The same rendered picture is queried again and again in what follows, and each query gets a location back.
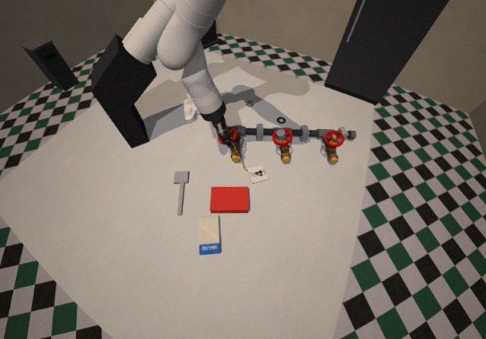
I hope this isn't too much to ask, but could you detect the grey cylinder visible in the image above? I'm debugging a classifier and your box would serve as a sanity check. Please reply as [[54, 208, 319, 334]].
[[276, 129, 286, 140]]

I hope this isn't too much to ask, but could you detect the red rectangular block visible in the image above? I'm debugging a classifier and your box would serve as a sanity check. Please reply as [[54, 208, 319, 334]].
[[210, 187, 248, 214]]

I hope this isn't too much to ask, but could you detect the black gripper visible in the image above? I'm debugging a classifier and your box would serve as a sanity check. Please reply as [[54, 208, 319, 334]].
[[200, 101, 234, 147]]

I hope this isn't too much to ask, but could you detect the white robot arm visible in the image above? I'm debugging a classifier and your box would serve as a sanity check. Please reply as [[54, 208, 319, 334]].
[[122, 0, 226, 124]]

